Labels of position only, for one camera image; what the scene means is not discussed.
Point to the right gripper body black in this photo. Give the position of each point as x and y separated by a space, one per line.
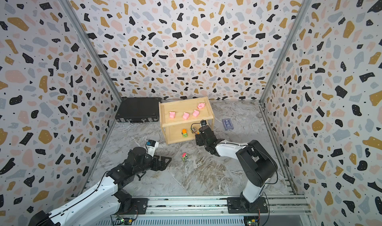
200 141

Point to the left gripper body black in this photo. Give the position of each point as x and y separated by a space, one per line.
154 166

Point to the green orange mixer truck toy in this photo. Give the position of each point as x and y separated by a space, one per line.
184 133

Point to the green pink mixer truck toy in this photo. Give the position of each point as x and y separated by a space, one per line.
184 157

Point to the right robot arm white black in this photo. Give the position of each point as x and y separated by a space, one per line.
257 164

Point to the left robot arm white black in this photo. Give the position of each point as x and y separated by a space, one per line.
107 196

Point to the wooden two-tier shelf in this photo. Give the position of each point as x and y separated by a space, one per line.
172 128

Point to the blue card deck box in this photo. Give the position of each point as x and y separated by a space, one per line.
227 124

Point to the black briefcase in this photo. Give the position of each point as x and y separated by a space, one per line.
138 110

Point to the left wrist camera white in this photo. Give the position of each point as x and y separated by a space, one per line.
151 146

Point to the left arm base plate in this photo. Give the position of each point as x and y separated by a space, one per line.
133 206

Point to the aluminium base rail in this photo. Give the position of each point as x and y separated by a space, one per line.
284 210

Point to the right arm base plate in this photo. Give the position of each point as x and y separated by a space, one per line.
237 205

